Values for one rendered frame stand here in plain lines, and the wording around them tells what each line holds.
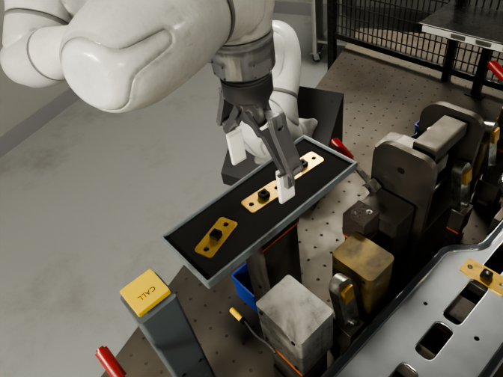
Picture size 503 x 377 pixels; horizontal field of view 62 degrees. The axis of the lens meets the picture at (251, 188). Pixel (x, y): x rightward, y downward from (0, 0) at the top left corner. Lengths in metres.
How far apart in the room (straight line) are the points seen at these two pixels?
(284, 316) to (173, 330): 0.20
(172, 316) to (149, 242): 1.64
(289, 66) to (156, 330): 0.80
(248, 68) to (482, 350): 0.59
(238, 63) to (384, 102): 1.31
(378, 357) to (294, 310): 0.17
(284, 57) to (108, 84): 0.87
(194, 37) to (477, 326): 0.66
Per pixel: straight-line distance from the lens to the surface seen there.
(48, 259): 2.56
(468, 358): 0.81
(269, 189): 0.78
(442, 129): 0.88
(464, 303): 0.87
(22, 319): 2.40
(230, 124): 0.71
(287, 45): 1.24
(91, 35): 0.39
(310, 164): 0.82
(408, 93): 1.89
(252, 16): 0.52
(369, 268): 0.77
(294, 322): 0.68
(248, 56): 0.56
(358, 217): 0.81
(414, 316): 0.82
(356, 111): 1.77
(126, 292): 0.71
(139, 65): 0.39
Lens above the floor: 1.71
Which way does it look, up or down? 44 degrees down
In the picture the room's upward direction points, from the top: 11 degrees counter-clockwise
